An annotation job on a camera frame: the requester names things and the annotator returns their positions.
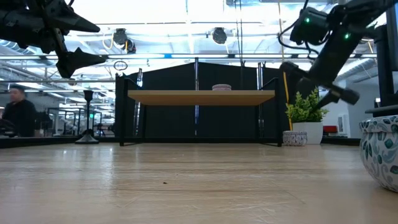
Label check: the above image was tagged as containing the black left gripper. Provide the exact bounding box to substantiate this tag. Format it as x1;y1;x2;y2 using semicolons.
0;0;107;79

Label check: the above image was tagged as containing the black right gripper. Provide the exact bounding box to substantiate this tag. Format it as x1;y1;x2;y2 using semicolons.
279;36;362;110

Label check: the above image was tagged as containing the blue teal patterned candle tin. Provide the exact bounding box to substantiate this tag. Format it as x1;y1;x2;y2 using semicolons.
359;115;398;193

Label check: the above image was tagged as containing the black metal candlestick holder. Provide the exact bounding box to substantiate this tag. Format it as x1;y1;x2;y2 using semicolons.
75;90;100;145

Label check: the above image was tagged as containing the green plant in white pot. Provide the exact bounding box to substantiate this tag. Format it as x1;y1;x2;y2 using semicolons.
285;88;330;145

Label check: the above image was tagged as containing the black equipment stand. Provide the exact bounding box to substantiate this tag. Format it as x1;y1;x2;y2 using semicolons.
364;0;398;118

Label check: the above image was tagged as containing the background robot workstation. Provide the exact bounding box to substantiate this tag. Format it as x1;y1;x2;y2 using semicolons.
46;107;103;138

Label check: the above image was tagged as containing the person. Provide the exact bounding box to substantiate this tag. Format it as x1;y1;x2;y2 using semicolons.
1;85;38;138

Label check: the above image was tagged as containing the wooden shelf with black legs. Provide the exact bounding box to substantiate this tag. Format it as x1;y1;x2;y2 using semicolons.
114;73;284;147

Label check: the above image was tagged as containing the black backdrop panel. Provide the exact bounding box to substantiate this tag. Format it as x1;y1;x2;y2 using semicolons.
114;61;315;139

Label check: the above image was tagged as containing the black ceiling cable reel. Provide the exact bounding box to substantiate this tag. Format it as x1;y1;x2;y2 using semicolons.
212;27;228;45
112;27;137;55

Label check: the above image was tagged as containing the hanging black ring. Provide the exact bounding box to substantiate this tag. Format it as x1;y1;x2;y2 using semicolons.
113;60;129;72

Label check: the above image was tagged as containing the black aluminium rig frame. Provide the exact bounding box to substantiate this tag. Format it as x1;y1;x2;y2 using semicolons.
0;135;363;149

